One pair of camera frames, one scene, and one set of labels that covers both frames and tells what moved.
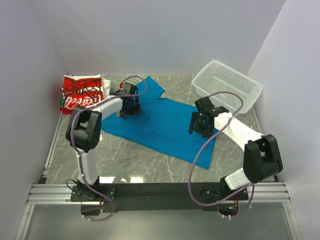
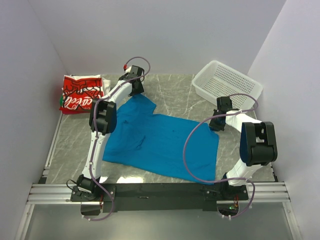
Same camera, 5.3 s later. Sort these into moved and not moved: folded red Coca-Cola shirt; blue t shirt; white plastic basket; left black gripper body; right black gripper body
Moved: blue t shirt; left black gripper body; right black gripper body
Not moved: folded red Coca-Cola shirt; white plastic basket
